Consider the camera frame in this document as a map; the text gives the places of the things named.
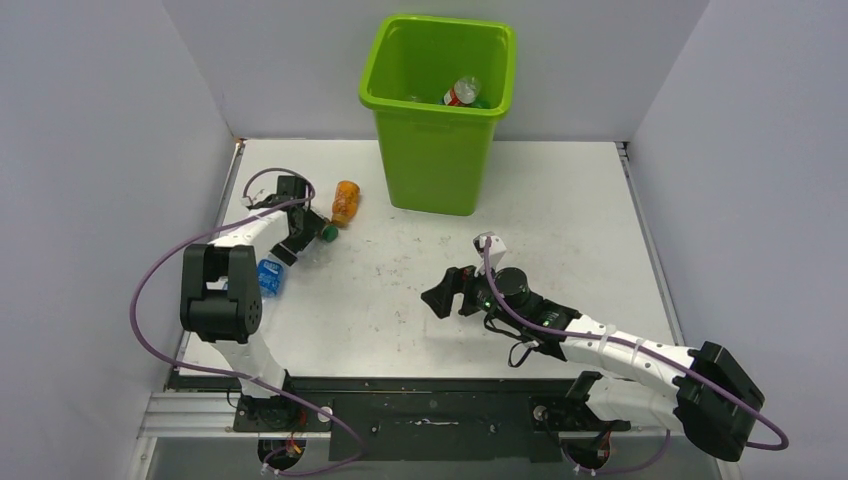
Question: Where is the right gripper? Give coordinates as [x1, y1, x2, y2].
[422, 256, 524, 331]

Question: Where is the coffee bottle green cap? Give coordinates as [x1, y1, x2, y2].
[315, 214, 339, 243]

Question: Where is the small orange juice bottle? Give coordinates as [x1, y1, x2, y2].
[331, 180, 361, 228]

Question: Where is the green plastic bottle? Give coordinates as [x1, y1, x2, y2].
[470, 97, 491, 109]

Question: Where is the red label bottle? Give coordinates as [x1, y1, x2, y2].
[440, 76, 481, 107]

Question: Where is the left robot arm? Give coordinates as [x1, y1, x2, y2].
[180, 169, 338, 431]

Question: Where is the green plastic bin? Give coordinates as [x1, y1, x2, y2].
[358, 14, 517, 216]

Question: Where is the white cap blue label bottle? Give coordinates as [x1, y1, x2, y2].
[257, 258, 286, 299]

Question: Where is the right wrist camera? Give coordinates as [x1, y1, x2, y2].
[473, 232, 507, 276]

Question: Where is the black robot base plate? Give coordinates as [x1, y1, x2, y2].
[231, 376, 631, 465]

